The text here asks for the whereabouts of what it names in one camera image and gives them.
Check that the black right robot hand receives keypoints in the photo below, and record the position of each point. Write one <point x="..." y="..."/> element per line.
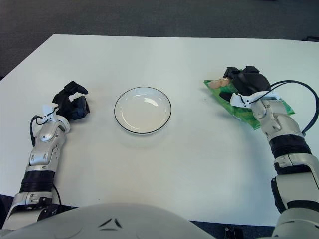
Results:
<point x="251" y="82"/>

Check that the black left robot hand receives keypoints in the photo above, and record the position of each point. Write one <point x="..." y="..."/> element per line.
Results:
<point x="64" y="104"/>

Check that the green Lay's chips bag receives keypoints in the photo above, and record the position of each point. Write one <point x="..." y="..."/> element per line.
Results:
<point x="239" y="114"/>

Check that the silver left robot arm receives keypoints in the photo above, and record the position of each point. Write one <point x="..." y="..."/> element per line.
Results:
<point x="45" y="149"/>

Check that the white plate with black rim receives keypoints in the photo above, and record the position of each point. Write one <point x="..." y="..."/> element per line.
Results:
<point x="142" y="112"/>

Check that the grey robot torso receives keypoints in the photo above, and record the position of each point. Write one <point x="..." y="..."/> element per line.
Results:
<point x="112" y="231"/>

